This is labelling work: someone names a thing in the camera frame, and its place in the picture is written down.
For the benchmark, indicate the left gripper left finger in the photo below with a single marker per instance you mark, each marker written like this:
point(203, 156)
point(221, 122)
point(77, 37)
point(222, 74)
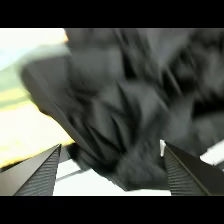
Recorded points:
point(31, 176)

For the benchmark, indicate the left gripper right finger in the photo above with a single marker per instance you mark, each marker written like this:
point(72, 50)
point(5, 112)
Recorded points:
point(193, 176)

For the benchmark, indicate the black garment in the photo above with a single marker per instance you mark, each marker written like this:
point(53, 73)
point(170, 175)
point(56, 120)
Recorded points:
point(126, 100)

